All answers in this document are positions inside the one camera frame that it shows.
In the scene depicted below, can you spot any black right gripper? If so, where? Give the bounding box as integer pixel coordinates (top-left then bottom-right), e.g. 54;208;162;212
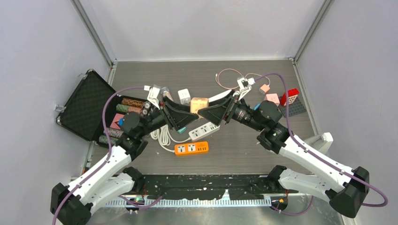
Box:
198;90;265;132

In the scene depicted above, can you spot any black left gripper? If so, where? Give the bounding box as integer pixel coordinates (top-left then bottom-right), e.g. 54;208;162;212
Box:
138;96;198;137

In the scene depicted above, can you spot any white cube socket adapter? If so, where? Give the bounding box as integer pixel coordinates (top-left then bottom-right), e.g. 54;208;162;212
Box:
177;89;191;105

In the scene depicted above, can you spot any tan cube socket adapter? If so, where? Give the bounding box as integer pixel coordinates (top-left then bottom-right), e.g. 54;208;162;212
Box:
190;97;209;114

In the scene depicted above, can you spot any pink cube socket adapter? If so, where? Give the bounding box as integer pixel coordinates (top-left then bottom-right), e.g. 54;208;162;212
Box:
264;93;280;106

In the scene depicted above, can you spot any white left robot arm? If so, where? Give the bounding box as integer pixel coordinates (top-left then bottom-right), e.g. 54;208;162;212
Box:
50;98;199;225

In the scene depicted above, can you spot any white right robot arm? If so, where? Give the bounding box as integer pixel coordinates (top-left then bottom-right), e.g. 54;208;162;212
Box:
198;92;369;218

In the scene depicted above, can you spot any teal plug adapter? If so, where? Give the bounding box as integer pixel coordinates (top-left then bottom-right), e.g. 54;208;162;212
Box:
177;127;186;134

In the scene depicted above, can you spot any white multicolour power strip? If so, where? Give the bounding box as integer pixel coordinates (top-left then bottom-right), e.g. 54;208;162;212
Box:
207;90;234;103

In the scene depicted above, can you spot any white usb power strip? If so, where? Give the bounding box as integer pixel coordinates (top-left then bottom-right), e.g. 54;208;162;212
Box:
189;122;220;141

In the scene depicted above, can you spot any orange power strip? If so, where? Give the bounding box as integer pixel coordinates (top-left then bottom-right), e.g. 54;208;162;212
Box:
175;142;209;157

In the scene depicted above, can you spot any red toy brick block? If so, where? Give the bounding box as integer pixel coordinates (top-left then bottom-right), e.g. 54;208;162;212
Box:
280;88;300;106

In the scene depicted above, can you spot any dark grey brick baseplate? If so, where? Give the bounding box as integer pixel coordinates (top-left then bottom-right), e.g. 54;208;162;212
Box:
278;98;307;117

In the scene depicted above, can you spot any black poker chip case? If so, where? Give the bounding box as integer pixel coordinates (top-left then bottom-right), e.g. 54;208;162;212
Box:
56;69;154;148

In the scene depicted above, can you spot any white box device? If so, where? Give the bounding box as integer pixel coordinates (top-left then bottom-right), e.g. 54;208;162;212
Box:
304;132;333;155

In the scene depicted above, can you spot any white coiled power cable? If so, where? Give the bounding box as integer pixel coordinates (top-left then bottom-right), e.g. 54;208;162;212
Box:
150;124;191;154

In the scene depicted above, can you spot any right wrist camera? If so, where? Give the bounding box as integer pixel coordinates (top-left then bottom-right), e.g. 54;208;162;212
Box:
233;77;255;100

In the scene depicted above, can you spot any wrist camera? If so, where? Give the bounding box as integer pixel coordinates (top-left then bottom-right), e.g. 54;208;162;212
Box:
233;77;255;100
144;84;161;109

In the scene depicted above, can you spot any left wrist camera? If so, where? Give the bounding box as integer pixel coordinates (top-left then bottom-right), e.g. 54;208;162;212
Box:
144;84;161;109

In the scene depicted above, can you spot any pink charger with cable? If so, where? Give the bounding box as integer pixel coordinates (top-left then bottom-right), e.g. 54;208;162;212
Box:
215;68;271;94

